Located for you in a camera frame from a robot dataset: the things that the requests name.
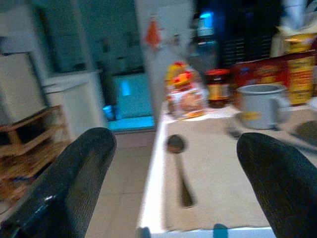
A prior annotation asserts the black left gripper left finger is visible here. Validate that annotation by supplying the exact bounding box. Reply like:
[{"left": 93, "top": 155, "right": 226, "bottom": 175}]
[{"left": 0, "top": 127, "right": 117, "bottom": 238}]

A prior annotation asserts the metal spoon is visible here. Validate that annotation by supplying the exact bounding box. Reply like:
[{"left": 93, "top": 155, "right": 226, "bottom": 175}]
[{"left": 166, "top": 134, "right": 195, "bottom": 208}]

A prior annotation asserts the red and yellow cardboard box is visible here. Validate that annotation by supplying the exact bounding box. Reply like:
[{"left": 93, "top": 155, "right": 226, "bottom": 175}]
[{"left": 231, "top": 51, "right": 317, "bottom": 107}]

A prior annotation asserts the beige placemat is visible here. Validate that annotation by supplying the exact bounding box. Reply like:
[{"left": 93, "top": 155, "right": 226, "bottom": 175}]
[{"left": 162, "top": 105, "right": 317, "bottom": 231}]

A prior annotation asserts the colourful snack bag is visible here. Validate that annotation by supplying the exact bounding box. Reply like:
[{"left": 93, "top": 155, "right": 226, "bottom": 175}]
[{"left": 165, "top": 61, "right": 208, "bottom": 119}]

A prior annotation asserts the yellow packet with white top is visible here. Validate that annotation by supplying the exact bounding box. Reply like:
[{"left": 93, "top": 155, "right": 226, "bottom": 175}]
[{"left": 271, "top": 24, "right": 317, "bottom": 58}]

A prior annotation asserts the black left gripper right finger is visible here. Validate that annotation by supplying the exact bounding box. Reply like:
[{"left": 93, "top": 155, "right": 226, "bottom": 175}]
[{"left": 236, "top": 132, "right": 317, "bottom": 238}]

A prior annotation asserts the wooden shelf rack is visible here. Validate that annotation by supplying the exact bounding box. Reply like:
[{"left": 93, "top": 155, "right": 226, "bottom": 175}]
[{"left": 0, "top": 105, "right": 72, "bottom": 206}]

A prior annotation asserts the white cabinet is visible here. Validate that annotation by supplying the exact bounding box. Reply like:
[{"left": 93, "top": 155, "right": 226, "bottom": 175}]
[{"left": 43, "top": 70, "right": 108, "bottom": 139}]

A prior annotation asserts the dark jar with red lid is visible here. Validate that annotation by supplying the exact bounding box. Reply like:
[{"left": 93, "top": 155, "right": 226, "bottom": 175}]
[{"left": 205, "top": 69, "right": 231, "bottom": 109}]

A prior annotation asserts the dark plate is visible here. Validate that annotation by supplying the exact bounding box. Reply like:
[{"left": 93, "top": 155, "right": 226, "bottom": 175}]
[{"left": 292, "top": 120, "right": 317, "bottom": 147}]

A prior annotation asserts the orange paper on wall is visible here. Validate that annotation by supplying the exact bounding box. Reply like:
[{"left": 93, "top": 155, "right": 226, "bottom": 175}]
[{"left": 144, "top": 19, "right": 164, "bottom": 49}]

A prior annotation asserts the grey enamel mug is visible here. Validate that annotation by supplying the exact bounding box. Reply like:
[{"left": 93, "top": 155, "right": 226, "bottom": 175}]
[{"left": 237, "top": 84, "right": 291, "bottom": 130}]

